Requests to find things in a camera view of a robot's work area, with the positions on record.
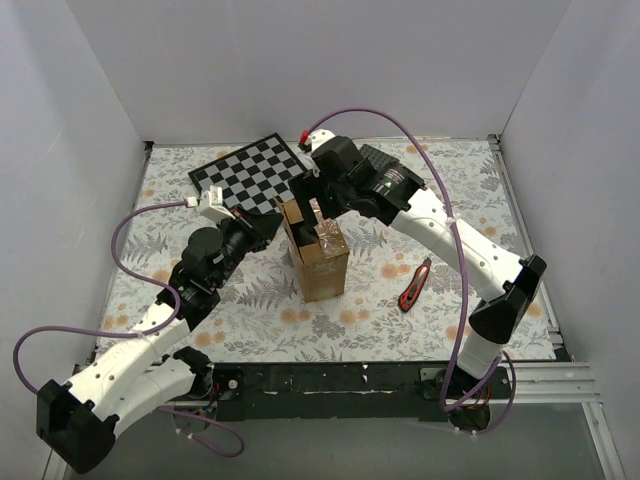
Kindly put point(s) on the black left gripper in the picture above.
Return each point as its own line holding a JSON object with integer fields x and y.
{"x": 255, "y": 226}

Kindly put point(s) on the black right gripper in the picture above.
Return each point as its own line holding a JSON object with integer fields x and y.
{"x": 311, "y": 195}

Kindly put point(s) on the brown taped cardboard box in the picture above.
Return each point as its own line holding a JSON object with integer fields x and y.
{"x": 319, "y": 254}

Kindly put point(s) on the red black utility knife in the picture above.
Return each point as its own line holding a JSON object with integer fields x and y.
{"x": 411, "y": 293}

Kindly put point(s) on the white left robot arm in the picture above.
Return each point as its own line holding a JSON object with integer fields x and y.
{"x": 81, "y": 418}

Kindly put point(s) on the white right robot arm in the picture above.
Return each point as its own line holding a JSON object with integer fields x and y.
{"x": 506, "y": 283}

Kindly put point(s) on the dark grey studded plate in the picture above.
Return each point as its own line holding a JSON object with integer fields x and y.
{"x": 376, "y": 162}

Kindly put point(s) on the black white checkerboard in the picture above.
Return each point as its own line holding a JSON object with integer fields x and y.
{"x": 254, "y": 177}

